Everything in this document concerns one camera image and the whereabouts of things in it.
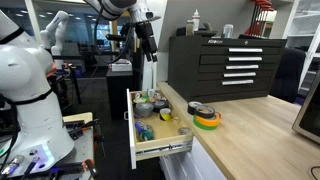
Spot black pedestal cabinet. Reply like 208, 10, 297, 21
105, 68, 135, 121

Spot black panel board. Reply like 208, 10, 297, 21
167, 34, 288, 104

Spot white base cabinet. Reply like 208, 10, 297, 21
159, 137, 228, 180

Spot wooden drawer white front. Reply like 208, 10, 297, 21
125, 81, 195, 170

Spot black microwave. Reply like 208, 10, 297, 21
292, 71, 320, 145

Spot black power cable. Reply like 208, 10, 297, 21
310, 165, 320, 180

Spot grey duct tape roll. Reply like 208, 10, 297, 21
134, 102, 155, 118

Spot black office chair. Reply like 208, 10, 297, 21
269, 47, 307, 104

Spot yellow black hazard tape roll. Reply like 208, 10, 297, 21
159, 107, 173, 122

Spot black tape roll grey core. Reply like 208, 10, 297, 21
187, 101, 203, 116

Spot silver chest drawer handle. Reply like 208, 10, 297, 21
225, 64, 260, 70
223, 71, 257, 78
228, 47, 264, 53
228, 56, 263, 62
221, 79, 255, 86

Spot black masking tape roll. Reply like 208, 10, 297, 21
194, 104, 216, 120

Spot orange masking tape roll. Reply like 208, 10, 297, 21
194, 111, 222, 128

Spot blue tape roll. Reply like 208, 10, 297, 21
134, 119, 148, 134

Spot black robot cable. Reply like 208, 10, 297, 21
93, 5, 135, 65

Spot green masking tape roll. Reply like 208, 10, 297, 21
192, 114, 219, 131

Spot black clamp tool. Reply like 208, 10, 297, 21
64, 118, 101, 141

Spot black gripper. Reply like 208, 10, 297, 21
134, 21, 159, 64

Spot grey teal tape roll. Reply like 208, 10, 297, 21
139, 124, 156, 142

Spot black object on chest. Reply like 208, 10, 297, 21
193, 22, 219, 38

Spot white plastic bottle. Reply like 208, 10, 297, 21
192, 8, 201, 33

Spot orange black hand tool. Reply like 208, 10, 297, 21
83, 158, 99, 178

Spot silver drink can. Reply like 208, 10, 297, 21
222, 23, 234, 39

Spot white red box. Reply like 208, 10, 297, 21
110, 59, 133, 73

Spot white shelving unit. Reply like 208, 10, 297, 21
286, 0, 320, 98

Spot red bar clamps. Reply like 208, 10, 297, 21
249, 0, 276, 36

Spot white green tape roll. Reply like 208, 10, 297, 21
133, 95, 148, 105

